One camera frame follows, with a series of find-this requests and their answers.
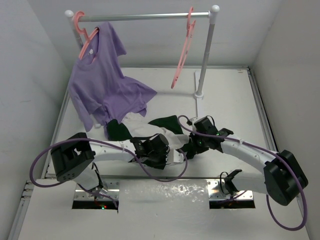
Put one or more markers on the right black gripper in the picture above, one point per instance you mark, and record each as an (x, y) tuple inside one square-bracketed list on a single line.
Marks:
[(196, 148)]

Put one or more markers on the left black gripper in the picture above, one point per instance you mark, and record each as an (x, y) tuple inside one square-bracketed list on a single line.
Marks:
[(163, 161)]

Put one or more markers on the green and white t-shirt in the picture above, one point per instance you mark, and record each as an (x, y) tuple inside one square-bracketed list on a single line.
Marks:
[(133, 125)]

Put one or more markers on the pink plastic hanger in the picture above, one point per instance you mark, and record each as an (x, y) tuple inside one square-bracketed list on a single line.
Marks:
[(190, 27)]

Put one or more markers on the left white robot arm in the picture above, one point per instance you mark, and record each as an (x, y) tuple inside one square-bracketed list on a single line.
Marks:
[(74, 157)]

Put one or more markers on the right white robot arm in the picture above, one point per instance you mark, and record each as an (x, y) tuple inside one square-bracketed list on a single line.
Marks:
[(280, 175)]

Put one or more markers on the purple t-shirt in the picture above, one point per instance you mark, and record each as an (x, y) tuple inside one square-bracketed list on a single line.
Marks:
[(97, 87)]

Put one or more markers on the pink hanger with purple shirt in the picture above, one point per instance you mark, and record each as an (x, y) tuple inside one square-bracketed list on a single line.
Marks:
[(84, 38)]

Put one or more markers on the white and silver clothes rack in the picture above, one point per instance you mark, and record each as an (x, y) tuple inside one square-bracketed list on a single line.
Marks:
[(199, 75)]

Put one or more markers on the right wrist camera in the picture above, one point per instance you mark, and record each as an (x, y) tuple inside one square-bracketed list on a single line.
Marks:
[(203, 127)]

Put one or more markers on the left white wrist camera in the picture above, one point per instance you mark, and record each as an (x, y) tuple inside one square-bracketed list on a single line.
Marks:
[(174, 157)]

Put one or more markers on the silver front mounting rail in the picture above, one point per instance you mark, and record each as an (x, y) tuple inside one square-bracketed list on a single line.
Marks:
[(110, 189)]

